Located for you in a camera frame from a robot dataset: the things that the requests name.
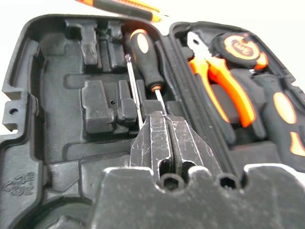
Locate black plastic tool case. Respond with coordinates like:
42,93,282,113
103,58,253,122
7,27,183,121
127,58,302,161
0,13,305,229

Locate silver Phillips screwdriver shaft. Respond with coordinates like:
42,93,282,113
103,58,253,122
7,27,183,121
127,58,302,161
125,53,144,128

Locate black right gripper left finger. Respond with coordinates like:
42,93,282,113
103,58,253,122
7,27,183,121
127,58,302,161
129,112,171,180

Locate black orange handled screwdriver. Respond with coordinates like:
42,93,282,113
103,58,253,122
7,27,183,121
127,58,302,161
130,28,168,116

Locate black orange tape measure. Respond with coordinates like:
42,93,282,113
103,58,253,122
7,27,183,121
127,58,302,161
211,32,269,71

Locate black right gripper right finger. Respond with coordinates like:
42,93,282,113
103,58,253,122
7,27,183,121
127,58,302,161
165,114,223,177

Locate large black orange tool handle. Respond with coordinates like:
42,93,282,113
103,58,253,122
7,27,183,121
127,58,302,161
253,73,305,171

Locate orange handled pliers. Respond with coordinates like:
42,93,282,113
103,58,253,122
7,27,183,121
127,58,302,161
186,31,257,128

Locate orange black utility knife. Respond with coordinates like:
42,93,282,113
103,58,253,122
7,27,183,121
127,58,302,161
74,0,170,23

